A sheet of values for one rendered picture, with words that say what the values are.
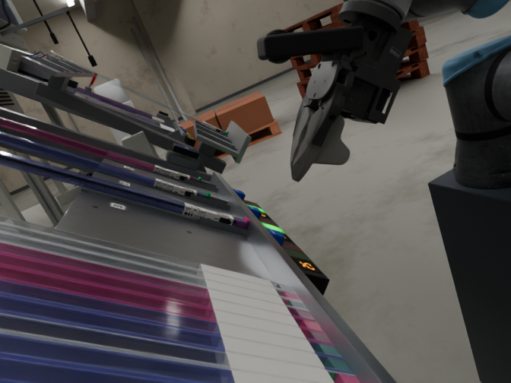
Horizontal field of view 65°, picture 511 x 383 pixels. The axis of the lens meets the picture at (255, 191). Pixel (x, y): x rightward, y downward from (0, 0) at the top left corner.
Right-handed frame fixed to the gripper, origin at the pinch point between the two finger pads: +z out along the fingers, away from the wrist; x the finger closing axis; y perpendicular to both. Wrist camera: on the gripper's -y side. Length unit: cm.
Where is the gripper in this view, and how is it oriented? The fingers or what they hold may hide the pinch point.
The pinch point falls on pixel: (293, 169)
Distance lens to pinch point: 48.9
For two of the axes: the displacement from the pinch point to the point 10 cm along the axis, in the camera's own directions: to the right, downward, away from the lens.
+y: 9.1, 2.9, 3.1
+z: -3.5, 9.3, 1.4
